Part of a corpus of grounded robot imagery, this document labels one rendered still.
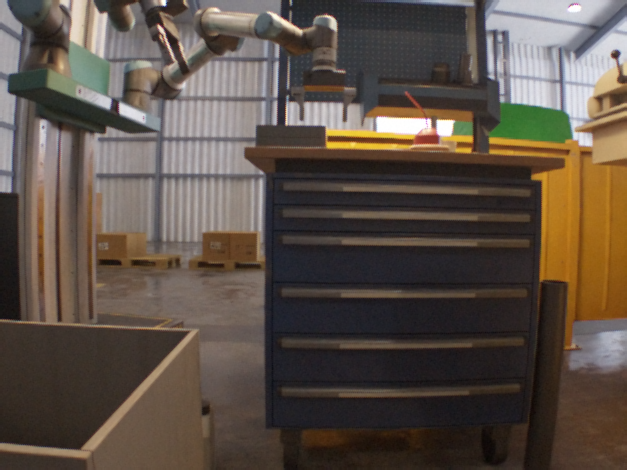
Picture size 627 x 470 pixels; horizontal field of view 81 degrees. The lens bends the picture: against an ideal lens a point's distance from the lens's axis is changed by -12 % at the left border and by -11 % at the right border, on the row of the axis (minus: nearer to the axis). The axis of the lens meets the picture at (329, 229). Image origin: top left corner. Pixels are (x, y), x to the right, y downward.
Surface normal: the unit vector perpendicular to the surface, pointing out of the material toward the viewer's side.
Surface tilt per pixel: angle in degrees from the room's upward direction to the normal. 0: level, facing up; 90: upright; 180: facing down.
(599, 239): 90
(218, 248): 90
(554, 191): 90
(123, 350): 90
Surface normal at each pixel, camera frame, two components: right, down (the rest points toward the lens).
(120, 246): 0.07, 0.03
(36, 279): 0.99, 0.02
